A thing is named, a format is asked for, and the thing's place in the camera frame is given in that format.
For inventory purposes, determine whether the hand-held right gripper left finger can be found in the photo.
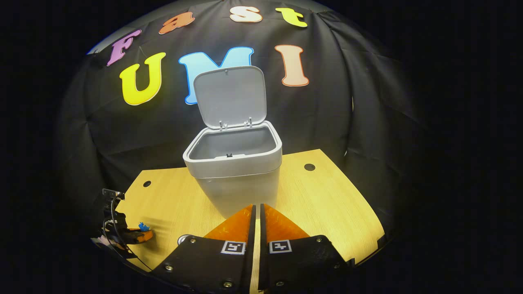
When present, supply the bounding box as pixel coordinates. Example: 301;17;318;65
151;204;257;294

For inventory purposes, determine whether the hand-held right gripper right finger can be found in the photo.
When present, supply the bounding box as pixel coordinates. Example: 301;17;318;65
259;203;355;292

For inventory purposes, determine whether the white desktop garbage bin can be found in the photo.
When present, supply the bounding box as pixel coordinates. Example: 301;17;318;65
183;65;283;219

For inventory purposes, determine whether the wooden desktop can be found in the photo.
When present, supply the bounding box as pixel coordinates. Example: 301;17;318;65
110;149;385;292

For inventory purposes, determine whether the black backdrop cloth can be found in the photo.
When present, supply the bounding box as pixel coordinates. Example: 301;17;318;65
57;0;429;245

